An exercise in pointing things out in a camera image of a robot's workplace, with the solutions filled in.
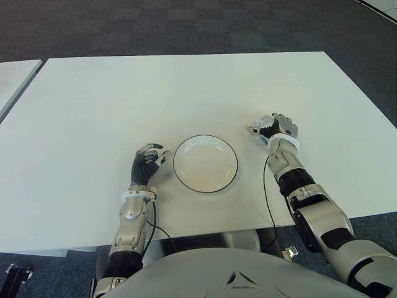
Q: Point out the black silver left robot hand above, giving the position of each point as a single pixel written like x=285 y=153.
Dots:
x=142 y=169

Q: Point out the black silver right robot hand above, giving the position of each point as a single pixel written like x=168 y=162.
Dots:
x=287 y=125

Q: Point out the clear water bottle blue cap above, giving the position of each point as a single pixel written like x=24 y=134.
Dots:
x=263 y=121

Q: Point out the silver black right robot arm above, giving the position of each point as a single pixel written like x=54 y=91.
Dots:
x=319 y=205

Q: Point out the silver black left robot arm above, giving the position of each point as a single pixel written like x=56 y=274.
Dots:
x=131 y=214

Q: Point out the white plate with black rim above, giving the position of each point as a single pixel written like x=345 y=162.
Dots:
x=204 y=164

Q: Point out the grey robot torso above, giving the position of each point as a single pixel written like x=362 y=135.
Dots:
x=201 y=273

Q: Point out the white neighbouring table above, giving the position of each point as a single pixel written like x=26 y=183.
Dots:
x=14 y=80

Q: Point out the black stand with caster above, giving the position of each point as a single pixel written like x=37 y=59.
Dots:
x=15 y=276

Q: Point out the small silver metal bracket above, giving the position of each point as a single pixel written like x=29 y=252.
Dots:
x=291 y=251

